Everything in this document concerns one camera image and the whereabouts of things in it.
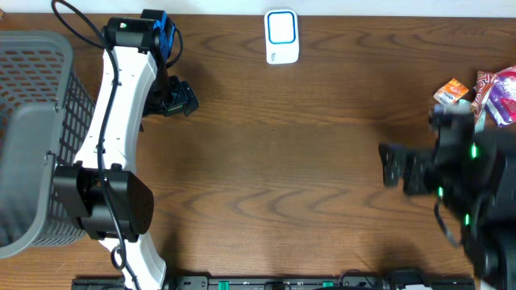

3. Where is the purple red snack packet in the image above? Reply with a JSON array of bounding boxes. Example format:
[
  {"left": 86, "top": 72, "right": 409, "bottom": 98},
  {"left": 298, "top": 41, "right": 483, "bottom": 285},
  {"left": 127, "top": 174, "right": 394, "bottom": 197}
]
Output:
[{"left": 486, "top": 66, "right": 515, "bottom": 127}]

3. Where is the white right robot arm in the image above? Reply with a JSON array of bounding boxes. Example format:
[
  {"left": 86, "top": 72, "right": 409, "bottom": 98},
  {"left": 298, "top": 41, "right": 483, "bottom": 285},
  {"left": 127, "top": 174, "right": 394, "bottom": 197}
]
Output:
[{"left": 378, "top": 129, "right": 515, "bottom": 289}]

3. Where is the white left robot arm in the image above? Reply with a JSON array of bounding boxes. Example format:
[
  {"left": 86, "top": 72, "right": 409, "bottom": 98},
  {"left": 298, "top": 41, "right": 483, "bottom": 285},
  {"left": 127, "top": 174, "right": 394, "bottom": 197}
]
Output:
[{"left": 52, "top": 9, "right": 199, "bottom": 289}]

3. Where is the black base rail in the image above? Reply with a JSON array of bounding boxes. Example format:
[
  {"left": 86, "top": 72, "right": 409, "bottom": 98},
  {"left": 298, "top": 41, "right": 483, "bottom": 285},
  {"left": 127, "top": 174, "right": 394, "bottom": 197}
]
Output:
[{"left": 71, "top": 268, "right": 477, "bottom": 290}]

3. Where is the small orange snack packet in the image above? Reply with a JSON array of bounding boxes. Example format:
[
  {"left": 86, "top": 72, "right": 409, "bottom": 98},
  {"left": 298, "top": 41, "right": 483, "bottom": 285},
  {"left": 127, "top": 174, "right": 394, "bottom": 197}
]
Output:
[{"left": 432, "top": 78, "right": 469, "bottom": 109}]

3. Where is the grey plastic mesh basket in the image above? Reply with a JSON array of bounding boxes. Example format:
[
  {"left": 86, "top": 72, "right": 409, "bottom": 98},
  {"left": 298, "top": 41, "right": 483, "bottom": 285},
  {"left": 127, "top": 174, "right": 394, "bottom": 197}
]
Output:
[{"left": 1, "top": 31, "right": 94, "bottom": 259}]

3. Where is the teal snack packet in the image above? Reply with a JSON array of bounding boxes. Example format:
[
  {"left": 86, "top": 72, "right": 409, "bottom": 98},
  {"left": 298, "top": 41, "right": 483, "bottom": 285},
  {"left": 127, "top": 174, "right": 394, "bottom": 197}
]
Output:
[{"left": 459, "top": 99, "right": 487, "bottom": 133}]

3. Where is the orange snack bar wrapper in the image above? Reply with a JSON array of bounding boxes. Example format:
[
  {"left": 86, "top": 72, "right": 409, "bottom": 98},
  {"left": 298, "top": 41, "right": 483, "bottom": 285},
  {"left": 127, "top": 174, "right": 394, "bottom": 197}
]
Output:
[{"left": 473, "top": 71, "right": 496, "bottom": 112}]

